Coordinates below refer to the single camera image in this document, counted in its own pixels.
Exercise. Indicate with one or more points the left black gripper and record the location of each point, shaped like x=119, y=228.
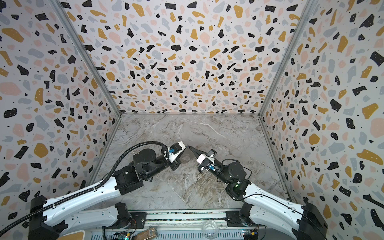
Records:
x=176, y=163

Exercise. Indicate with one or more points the metal keyring plate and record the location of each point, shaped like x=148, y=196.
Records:
x=187, y=157

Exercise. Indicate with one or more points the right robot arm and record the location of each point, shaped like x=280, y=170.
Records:
x=300, y=222

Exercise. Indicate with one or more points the clear glass cup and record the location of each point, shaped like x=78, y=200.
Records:
x=210, y=230

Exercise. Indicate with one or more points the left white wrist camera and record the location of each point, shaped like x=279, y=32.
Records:
x=175, y=152

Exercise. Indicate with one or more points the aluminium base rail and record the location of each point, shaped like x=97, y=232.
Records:
x=181, y=225

